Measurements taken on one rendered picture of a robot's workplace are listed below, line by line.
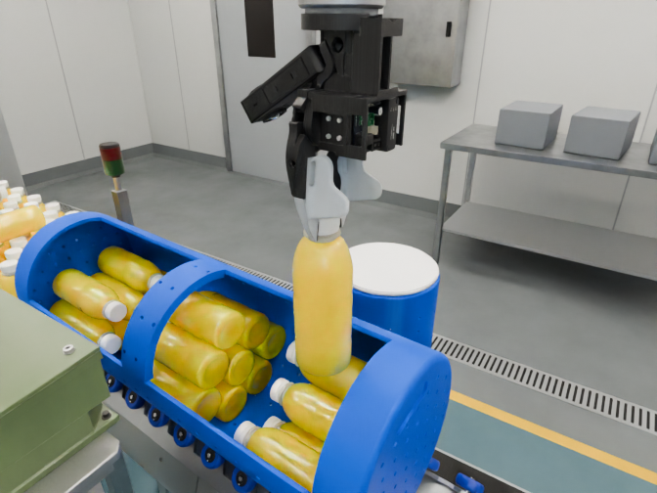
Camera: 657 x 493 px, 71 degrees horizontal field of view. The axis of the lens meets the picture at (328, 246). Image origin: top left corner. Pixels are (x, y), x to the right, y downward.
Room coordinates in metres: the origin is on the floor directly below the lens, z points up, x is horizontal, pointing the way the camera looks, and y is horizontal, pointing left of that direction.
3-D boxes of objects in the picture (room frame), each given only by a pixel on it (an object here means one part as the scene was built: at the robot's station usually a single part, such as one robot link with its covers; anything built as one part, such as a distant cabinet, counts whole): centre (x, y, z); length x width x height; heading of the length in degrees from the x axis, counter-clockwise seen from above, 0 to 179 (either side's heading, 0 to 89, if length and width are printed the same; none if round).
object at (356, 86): (0.44, -0.02, 1.57); 0.09 x 0.08 x 0.12; 54
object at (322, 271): (0.45, 0.01, 1.33); 0.07 x 0.07 x 0.19
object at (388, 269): (1.07, -0.15, 1.03); 0.28 x 0.28 x 0.01
